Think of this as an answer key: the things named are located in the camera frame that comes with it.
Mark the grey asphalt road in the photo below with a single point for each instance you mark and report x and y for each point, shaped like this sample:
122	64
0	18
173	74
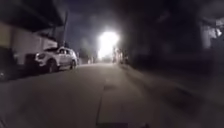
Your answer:
80	100

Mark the white car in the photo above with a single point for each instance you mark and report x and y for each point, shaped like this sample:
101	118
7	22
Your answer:
56	58

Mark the dark trees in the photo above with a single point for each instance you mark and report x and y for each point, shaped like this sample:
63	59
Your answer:
156	30

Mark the pole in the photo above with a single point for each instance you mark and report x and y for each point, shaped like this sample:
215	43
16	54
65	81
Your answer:
64	30

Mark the pale building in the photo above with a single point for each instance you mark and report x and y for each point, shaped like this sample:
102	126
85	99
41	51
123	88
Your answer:
23	36

